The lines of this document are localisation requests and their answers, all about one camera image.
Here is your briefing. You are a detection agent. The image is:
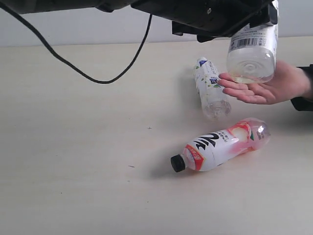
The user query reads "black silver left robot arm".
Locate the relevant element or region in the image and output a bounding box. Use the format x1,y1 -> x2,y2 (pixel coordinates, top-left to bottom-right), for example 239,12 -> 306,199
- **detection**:
1,0 -> 278,43

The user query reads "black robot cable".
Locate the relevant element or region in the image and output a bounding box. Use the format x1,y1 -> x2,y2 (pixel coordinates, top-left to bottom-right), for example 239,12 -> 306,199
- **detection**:
0,4 -> 153,84

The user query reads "person's open hand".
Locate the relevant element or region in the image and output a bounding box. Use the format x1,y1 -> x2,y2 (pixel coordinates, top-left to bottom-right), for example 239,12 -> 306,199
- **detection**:
219,61 -> 310,105

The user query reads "clear bottle blue white label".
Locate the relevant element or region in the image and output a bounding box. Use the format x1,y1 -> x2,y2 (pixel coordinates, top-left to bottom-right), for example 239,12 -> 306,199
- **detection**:
193,57 -> 231,120

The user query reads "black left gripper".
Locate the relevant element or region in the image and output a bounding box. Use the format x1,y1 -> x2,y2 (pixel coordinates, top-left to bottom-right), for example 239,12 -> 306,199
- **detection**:
132,0 -> 279,42

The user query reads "square clear bottle white label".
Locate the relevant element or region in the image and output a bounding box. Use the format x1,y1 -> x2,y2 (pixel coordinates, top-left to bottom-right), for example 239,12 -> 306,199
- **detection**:
226,0 -> 279,84

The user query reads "pink peach drink bottle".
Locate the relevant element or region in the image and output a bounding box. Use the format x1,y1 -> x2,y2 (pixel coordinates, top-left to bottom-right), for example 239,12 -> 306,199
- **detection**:
170,118 -> 270,172

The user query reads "black sleeved forearm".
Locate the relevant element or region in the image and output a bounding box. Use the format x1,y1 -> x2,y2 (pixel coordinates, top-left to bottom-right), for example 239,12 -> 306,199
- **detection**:
291,64 -> 313,112

